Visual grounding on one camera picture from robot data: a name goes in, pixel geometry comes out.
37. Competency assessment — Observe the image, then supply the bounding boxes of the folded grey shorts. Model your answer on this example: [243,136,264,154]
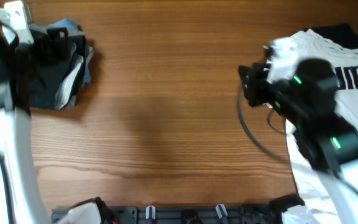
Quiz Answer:
[54,44,94,110]

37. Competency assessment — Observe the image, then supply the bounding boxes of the white Puma t-shirt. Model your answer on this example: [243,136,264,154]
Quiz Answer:
[265,24,358,223]

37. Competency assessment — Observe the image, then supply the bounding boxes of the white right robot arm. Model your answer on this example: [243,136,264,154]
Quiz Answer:
[238,40,358,223]

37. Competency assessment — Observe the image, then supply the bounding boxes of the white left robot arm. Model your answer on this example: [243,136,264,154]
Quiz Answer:
[0,1,94,223]

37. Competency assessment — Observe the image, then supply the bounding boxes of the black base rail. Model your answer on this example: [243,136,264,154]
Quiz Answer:
[50,203,304,224]

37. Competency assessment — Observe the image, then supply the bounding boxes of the black shorts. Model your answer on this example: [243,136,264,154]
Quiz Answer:
[0,23,88,110]

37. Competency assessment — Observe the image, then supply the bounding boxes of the folded blue garment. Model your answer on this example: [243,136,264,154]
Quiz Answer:
[29,18,95,87]

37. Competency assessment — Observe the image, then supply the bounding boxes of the black garment under t-shirt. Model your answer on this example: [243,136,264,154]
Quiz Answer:
[310,23,358,49]

